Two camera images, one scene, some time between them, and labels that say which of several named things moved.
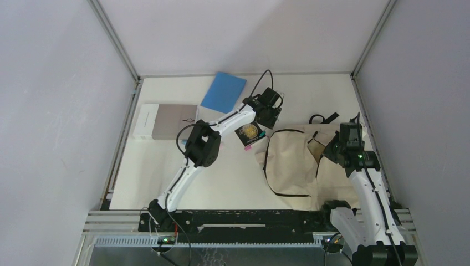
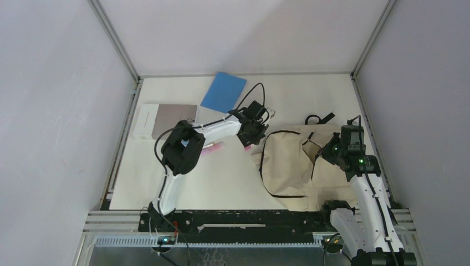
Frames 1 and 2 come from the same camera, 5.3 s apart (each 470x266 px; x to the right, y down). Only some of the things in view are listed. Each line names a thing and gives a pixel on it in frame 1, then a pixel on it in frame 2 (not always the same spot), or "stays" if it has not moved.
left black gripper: [270, 123] to [255, 139]
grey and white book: [163, 121] stays
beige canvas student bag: [295, 168] stays
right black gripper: [328, 153] stays
